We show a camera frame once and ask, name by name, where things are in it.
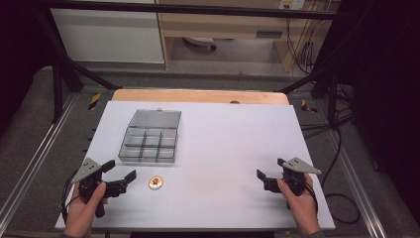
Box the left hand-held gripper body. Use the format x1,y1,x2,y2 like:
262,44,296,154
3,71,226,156
71,158,108,218

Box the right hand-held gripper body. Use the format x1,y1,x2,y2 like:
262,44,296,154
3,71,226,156
280,157,322,196

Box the person's right hand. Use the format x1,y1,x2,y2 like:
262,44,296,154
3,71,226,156
276,173,322,237

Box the person's left hand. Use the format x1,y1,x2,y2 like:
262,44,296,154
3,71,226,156
62,181,109,238

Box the round gold badge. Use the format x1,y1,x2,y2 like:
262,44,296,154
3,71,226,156
148,175,164,191

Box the clear plastic compartment box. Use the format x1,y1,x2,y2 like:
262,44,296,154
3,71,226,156
118,107,182,165

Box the black metal stand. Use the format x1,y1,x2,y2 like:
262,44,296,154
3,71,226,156
34,6,124,124
277,19,368,131

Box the wooden table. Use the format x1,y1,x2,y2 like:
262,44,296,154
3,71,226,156
111,88,290,106

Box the white cabinet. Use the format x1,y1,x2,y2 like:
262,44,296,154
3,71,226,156
50,0,165,64

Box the white chair base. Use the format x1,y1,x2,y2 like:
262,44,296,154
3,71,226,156
182,36,219,52

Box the light wooden desk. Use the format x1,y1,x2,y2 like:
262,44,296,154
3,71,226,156
155,0,341,72

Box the black metal crossbar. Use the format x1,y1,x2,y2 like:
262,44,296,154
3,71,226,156
39,0,351,21

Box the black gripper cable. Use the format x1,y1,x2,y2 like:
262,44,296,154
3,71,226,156
60,170,82,223
305,127,362,226

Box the black floor cables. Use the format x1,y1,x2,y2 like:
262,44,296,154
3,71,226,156
299,83,356,141

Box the aluminium floor rail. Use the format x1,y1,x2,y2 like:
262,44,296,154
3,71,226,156
316,108,388,238
0,93,79,226

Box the hanging black cable bundle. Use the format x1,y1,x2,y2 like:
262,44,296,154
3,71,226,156
284,9,332,75

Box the white wall socket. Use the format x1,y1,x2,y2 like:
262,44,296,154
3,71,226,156
277,0,307,11

